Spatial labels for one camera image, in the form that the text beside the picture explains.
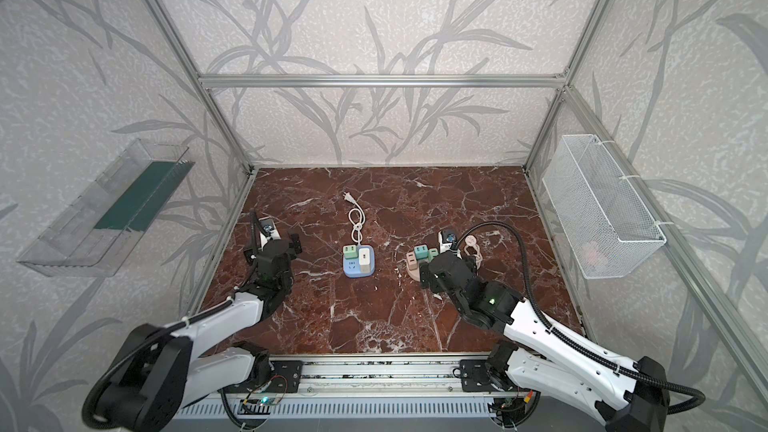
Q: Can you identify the teal plug adapter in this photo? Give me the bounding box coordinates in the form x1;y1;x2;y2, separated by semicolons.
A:
413;244;430;260

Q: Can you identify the pink plug adapter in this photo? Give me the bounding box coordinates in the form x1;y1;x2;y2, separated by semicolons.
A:
406;251;419;271

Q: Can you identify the white plug adapter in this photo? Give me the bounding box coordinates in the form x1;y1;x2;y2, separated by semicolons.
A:
358;246;372;274

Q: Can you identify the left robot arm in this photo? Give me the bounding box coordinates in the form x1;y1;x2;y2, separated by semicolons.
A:
81;233;302;431

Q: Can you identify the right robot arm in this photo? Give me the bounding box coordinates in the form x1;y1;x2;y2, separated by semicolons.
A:
419;222;706;431

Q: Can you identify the pink round power strip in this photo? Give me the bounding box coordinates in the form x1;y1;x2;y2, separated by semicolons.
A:
407;261;421;281

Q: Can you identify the blue square power strip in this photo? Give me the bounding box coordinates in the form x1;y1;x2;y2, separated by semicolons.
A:
342;245;376;278

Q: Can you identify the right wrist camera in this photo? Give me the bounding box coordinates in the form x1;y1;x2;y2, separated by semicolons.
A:
438;228;459;253

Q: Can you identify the pink cable with plug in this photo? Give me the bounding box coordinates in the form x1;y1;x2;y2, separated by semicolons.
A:
463;235;485;268

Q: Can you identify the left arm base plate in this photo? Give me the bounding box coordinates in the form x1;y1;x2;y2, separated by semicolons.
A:
241;360;304;394

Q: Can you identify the white cable of blue strip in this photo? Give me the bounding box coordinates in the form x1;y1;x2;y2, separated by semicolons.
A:
341;191;367;246

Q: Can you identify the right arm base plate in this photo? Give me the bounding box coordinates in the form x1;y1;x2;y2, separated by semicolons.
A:
459;359;513;392

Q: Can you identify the white wire basket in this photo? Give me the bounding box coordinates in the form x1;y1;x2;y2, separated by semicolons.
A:
542;134;666;280

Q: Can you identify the clear plastic wall tray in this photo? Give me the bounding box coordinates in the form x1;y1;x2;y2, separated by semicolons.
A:
17;139;195;277

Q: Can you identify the aluminium frame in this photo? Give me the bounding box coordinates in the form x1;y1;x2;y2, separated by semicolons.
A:
113;0;768;432

